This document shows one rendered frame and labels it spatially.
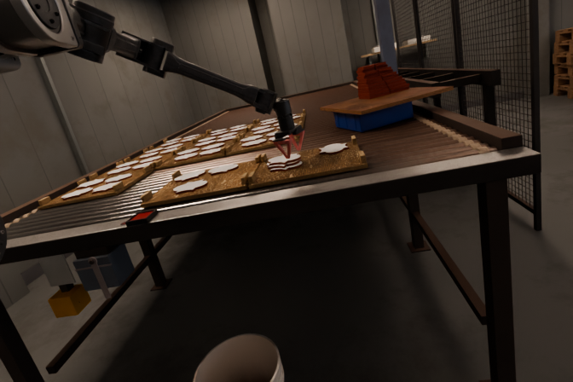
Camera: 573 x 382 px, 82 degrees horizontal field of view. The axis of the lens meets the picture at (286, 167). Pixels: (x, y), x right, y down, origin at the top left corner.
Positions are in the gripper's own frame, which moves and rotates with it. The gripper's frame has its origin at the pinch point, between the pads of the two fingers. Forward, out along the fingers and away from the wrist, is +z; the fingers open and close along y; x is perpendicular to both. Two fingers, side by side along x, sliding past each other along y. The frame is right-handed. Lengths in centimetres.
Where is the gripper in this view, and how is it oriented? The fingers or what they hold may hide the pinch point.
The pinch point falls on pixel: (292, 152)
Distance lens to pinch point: 125.2
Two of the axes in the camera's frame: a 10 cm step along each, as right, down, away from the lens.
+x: 8.7, -0.7, -4.9
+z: 2.3, 9.3, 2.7
